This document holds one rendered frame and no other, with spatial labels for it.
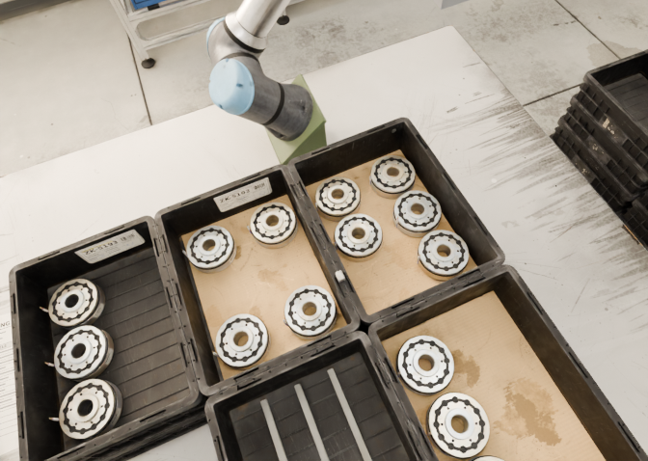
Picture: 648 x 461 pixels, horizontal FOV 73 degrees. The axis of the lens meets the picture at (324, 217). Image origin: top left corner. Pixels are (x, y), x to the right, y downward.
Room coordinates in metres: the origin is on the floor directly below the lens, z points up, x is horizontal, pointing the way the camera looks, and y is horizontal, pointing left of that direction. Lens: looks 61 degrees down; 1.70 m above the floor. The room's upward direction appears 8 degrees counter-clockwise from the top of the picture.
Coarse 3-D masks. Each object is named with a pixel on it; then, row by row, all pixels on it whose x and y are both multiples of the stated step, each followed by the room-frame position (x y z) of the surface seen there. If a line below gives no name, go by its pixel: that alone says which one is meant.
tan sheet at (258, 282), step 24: (240, 216) 0.52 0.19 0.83; (240, 240) 0.46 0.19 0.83; (192, 264) 0.42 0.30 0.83; (240, 264) 0.40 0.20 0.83; (264, 264) 0.39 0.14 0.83; (288, 264) 0.39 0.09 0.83; (312, 264) 0.38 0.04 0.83; (216, 288) 0.35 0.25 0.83; (240, 288) 0.35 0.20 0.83; (264, 288) 0.34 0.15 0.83; (288, 288) 0.33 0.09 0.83; (216, 312) 0.30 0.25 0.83; (240, 312) 0.29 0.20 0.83; (264, 312) 0.29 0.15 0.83; (312, 312) 0.27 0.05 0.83; (216, 336) 0.25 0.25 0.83; (288, 336) 0.23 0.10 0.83; (264, 360) 0.19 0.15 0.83
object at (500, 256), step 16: (384, 128) 0.64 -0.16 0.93; (416, 128) 0.63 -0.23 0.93; (336, 144) 0.61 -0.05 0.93; (304, 160) 0.58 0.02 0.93; (432, 160) 0.53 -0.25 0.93; (448, 176) 0.49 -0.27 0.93; (304, 192) 0.51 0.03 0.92; (464, 208) 0.41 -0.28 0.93; (320, 224) 0.42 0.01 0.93; (480, 224) 0.37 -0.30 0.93; (336, 256) 0.35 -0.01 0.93; (480, 272) 0.27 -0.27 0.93; (352, 288) 0.28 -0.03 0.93; (432, 288) 0.25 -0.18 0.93; (368, 320) 0.21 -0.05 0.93
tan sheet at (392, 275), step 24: (360, 168) 0.61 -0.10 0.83; (312, 192) 0.56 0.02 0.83; (384, 216) 0.47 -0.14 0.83; (384, 240) 0.41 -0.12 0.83; (408, 240) 0.40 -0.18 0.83; (360, 264) 0.36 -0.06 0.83; (384, 264) 0.35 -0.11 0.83; (408, 264) 0.35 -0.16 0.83; (360, 288) 0.31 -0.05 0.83; (384, 288) 0.30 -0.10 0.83; (408, 288) 0.29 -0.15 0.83
